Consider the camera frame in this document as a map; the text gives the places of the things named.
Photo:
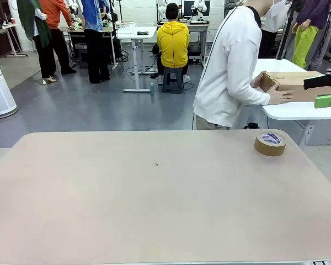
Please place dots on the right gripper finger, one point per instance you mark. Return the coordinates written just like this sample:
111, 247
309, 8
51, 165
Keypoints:
324, 101
320, 82

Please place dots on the brown cardboard box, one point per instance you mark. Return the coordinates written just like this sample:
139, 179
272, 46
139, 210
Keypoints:
298, 88

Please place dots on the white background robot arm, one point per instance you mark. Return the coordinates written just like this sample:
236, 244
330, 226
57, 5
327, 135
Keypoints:
162, 11
201, 7
75, 11

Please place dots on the person's right forearm white sleeve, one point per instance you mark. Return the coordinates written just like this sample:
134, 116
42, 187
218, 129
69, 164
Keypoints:
251, 98

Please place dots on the person's right hand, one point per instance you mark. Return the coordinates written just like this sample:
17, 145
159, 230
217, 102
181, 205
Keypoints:
281, 97

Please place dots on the person's left hand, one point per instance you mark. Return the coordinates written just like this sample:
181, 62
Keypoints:
258, 81

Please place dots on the white side table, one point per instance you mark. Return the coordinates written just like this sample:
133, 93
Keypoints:
292, 113

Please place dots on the light wooden background table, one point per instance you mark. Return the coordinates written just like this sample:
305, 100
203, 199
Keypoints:
2, 29

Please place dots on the black stand pole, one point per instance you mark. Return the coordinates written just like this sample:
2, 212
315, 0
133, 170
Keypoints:
288, 27

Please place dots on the brown packing tape roll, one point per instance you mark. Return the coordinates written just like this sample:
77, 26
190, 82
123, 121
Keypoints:
267, 149

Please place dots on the black bag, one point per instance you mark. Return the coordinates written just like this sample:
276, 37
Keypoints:
252, 126

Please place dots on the background person in white shirt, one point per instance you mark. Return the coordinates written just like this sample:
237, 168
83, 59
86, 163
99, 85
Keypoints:
275, 16

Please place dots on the person in orange sweater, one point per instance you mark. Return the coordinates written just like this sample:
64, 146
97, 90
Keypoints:
55, 13

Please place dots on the black storage bin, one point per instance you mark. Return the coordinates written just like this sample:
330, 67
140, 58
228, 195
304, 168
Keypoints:
81, 58

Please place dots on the person in white cardigan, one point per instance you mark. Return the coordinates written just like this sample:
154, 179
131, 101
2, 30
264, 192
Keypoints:
229, 69

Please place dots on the person in blue patterned shirt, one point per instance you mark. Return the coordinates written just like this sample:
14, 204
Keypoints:
92, 16

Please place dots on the dark background work table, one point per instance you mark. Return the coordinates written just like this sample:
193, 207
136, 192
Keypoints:
107, 29

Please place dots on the grey desk with robots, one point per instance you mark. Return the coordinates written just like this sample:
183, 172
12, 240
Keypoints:
198, 25

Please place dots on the clear plastic box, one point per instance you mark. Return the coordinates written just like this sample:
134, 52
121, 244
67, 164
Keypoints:
125, 26

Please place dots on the white background desk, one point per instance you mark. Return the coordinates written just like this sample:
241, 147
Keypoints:
132, 34

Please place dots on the grey plastic stool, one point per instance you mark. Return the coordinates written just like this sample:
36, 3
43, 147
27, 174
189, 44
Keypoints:
172, 73

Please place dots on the computer monitor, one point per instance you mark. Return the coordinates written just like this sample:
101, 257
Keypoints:
188, 8

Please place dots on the person in yellow hoodie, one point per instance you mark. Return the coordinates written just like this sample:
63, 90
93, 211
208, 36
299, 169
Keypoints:
172, 44

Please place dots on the small black pouch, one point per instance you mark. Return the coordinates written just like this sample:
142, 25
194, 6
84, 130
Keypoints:
143, 33

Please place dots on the slim teal bottle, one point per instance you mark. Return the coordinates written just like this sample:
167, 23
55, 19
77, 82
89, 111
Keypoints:
152, 89

